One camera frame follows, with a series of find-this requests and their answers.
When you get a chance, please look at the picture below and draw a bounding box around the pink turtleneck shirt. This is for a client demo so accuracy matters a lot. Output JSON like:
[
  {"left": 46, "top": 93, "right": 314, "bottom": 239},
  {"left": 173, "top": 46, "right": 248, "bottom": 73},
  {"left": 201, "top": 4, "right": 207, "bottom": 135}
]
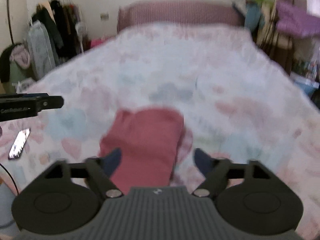
[{"left": 99, "top": 108, "right": 184, "bottom": 193}]

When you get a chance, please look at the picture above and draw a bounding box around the dark hanging clothes rack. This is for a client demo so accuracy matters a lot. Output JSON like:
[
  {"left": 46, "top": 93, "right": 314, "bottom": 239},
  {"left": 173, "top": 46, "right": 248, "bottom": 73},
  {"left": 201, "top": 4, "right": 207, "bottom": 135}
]
[{"left": 31, "top": 0, "right": 81, "bottom": 62}]

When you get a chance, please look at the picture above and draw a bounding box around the floral light blue bag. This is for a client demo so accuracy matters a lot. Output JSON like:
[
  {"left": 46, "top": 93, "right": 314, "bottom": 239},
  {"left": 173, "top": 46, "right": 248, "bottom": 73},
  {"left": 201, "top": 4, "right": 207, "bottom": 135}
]
[{"left": 26, "top": 21, "right": 59, "bottom": 80}]

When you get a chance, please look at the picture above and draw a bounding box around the floral white bedspread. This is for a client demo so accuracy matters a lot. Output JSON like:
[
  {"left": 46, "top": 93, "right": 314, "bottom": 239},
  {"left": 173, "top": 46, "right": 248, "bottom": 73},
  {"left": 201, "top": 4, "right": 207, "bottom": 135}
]
[{"left": 1, "top": 23, "right": 319, "bottom": 239}]

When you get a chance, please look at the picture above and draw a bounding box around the white standing fan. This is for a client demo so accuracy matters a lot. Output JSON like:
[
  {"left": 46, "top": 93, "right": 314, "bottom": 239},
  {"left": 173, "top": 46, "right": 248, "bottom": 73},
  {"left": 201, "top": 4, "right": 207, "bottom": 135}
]
[{"left": 75, "top": 22, "right": 87, "bottom": 54}]

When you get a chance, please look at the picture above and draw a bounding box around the blue storage bin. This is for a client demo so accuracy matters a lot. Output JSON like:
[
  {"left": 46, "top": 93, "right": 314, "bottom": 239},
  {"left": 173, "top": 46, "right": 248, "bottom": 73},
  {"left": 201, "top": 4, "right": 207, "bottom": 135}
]
[{"left": 290, "top": 72, "right": 319, "bottom": 97}]

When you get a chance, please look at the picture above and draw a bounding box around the brown striped curtain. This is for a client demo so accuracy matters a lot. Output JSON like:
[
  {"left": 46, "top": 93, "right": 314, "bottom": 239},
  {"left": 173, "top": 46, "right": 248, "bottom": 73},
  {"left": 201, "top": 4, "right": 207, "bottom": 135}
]
[{"left": 257, "top": 0, "right": 294, "bottom": 68}]

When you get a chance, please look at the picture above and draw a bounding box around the pink quilted headboard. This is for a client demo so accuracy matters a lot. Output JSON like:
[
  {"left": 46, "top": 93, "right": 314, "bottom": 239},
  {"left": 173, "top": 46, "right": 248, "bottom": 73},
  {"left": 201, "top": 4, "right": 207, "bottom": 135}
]
[{"left": 117, "top": 0, "right": 245, "bottom": 32}]

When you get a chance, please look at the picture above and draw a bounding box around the teal plush toy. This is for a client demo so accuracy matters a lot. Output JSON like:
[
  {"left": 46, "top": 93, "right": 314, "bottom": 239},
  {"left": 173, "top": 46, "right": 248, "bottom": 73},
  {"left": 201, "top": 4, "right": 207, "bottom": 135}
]
[{"left": 244, "top": 3, "right": 265, "bottom": 32}]

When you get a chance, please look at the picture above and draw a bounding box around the purple folded comforter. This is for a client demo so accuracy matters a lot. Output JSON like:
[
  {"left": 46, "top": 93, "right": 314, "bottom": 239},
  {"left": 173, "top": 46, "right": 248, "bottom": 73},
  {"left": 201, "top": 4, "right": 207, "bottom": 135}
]
[{"left": 276, "top": 1, "right": 319, "bottom": 38}]

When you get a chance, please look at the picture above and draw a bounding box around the black cable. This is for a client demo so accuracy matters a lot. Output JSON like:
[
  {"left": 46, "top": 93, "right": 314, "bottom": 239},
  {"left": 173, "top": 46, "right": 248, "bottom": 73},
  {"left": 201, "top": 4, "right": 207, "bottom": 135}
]
[{"left": 0, "top": 163, "right": 20, "bottom": 196}]

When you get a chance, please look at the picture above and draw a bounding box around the wall power outlet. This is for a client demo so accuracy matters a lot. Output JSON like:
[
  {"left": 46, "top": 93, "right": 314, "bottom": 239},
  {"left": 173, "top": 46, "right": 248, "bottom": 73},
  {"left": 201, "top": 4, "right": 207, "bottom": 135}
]
[{"left": 100, "top": 13, "right": 109, "bottom": 21}]

